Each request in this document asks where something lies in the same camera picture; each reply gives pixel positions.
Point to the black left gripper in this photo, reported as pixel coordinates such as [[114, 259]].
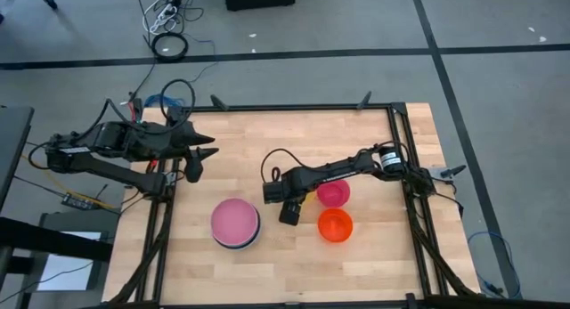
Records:
[[180, 135]]

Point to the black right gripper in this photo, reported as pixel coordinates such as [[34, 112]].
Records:
[[278, 192]]

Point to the large pink bowl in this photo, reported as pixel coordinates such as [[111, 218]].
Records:
[[234, 222]]

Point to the large blue bowl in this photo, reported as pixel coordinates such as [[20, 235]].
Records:
[[249, 243]]

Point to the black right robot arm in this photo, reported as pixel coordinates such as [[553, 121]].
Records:
[[338, 171]]

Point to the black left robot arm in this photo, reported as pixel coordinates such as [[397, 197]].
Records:
[[111, 142]]

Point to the small magenta bowl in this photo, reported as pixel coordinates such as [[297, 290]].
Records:
[[334, 194]]

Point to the small orange bowl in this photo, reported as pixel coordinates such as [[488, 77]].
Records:
[[335, 226]]

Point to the black electronics hub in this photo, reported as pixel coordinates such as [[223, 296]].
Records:
[[79, 201]]

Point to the white power strip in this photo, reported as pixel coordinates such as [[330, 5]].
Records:
[[161, 14]]

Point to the black bench bar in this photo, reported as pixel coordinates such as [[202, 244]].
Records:
[[53, 240]]

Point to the white panel black rim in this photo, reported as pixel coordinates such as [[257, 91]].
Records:
[[67, 269]]

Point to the grey desk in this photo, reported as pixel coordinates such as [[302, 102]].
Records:
[[12, 144]]

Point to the black aluminium table frame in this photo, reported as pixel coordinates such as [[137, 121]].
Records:
[[289, 107]]

